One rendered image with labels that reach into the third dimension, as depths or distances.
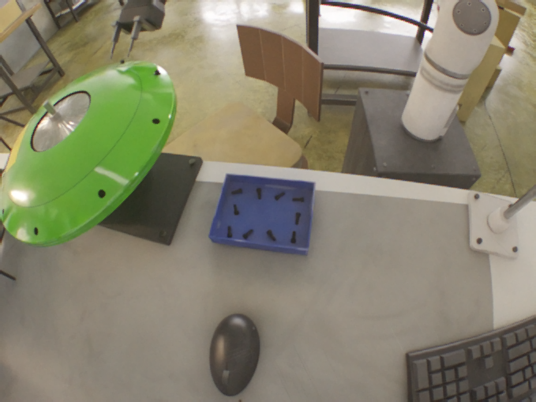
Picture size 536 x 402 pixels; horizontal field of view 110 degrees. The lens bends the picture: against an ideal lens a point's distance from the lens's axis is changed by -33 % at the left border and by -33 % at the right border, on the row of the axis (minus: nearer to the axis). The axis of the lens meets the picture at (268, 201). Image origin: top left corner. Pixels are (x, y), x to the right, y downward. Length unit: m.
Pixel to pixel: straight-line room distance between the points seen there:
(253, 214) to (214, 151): 0.49
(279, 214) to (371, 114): 0.33
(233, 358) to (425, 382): 0.23
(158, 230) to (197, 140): 0.54
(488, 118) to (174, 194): 2.27
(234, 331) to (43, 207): 0.25
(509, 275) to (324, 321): 0.30
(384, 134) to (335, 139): 1.11
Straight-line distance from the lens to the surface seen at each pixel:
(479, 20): 0.46
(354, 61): 1.83
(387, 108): 0.64
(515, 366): 0.45
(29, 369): 0.57
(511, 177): 2.12
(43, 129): 0.41
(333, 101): 1.70
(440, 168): 0.58
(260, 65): 0.90
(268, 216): 0.38
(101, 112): 0.35
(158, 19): 0.49
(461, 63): 0.49
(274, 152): 0.82
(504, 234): 0.49
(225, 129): 0.91
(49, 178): 0.34
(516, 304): 0.49
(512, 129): 2.51
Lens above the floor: 1.26
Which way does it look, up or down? 62 degrees down
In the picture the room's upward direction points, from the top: 11 degrees counter-clockwise
